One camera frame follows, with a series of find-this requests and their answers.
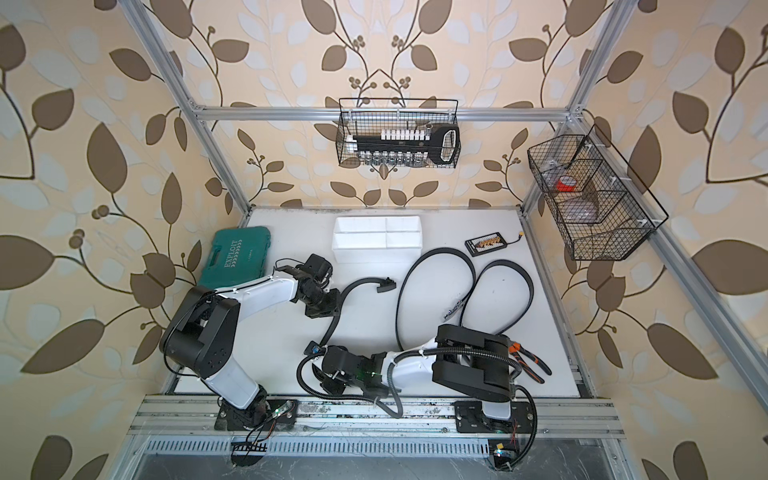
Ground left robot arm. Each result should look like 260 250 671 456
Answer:
159 254 340 410

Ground wire basket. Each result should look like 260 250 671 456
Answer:
331 96 461 169
527 126 669 261

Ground green tool case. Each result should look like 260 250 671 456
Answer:
198 226 271 289

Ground back wire basket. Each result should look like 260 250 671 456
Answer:
331 96 461 169

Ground black parallel charging board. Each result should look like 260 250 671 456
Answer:
464 232 524 257

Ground black corrugated cable conduit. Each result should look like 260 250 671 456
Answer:
295 346 539 466

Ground red item in basket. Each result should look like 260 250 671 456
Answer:
555 175 578 193

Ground white divided storage box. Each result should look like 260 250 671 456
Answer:
332 216 423 264

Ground aluminium frame post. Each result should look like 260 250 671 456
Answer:
118 0 252 225

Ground orange black pliers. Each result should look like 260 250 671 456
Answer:
508 342 553 384

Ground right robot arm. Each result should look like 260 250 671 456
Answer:
310 324 523 419

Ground black socket holder set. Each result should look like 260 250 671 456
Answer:
336 123 461 168

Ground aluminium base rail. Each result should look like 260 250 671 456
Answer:
128 395 626 440

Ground right wire basket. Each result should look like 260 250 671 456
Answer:
527 126 669 261

